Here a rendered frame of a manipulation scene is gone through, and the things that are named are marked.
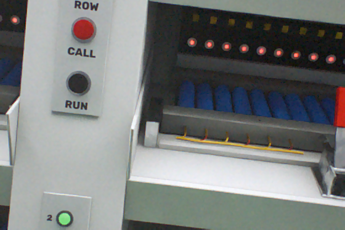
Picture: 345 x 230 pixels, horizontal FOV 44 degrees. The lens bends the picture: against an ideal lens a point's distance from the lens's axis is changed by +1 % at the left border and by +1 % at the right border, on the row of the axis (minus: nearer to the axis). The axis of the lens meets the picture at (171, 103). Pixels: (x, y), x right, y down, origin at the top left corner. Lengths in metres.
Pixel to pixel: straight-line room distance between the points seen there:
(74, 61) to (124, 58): 0.04
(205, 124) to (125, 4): 0.14
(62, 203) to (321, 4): 0.27
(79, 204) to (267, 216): 0.16
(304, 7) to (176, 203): 0.20
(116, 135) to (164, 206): 0.07
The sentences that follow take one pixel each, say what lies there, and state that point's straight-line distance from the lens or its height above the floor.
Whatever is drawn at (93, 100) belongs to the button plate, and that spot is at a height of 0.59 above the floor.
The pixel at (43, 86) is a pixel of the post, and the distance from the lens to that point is 0.37.
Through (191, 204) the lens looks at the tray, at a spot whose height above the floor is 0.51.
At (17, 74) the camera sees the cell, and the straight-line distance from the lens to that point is 0.49.
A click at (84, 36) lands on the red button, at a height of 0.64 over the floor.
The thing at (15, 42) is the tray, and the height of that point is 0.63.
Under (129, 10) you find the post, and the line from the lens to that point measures 0.35.
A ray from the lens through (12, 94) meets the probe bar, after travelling 0.44.
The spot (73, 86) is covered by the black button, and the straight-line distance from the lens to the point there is 0.35.
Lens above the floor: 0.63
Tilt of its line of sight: 6 degrees down
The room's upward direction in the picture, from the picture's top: 7 degrees clockwise
